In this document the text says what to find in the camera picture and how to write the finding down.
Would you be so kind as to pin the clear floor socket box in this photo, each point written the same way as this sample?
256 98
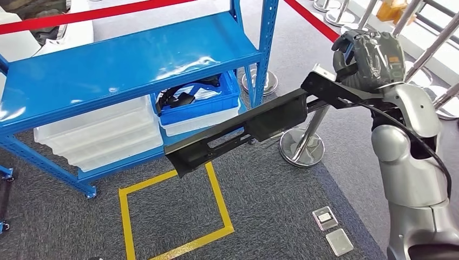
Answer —
324 218

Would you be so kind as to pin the large blue metal shelf rack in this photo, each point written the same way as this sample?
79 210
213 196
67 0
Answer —
107 71

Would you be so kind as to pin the clear plastic bag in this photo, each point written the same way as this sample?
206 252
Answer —
206 94

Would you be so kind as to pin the black parts in blue bin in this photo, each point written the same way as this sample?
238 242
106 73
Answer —
179 100

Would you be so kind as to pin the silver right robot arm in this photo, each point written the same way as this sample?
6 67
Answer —
412 172

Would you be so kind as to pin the blue plastic bin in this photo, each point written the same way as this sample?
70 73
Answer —
200 109

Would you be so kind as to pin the translucent white plastic bin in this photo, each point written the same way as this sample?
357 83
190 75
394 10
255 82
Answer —
93 120
107 140
118 161
114 150

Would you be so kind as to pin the long black plastic part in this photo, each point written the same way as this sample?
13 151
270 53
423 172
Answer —
279 114

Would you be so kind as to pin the orange box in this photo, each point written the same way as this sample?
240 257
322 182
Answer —
391 10

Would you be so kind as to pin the small blue metal rack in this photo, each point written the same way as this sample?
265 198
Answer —
5 171

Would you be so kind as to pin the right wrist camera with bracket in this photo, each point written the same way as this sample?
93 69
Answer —
333 93

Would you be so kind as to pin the clear square floor cover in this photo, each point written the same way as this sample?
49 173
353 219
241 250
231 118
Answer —
339 243

